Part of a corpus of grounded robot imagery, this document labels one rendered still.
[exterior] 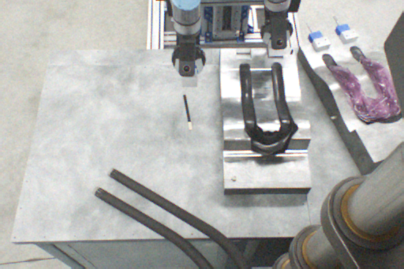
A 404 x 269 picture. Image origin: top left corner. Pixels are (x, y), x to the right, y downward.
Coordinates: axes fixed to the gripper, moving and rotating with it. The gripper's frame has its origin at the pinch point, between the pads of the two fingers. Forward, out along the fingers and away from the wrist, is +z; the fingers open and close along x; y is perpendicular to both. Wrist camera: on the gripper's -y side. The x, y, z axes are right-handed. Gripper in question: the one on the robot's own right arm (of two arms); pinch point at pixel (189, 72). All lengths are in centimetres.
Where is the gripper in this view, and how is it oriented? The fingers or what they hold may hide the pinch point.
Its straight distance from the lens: 137.3
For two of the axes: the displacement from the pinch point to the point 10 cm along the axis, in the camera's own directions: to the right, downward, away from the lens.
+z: 0.0, 4.9, 8.7
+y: -0.2, -8.7, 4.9
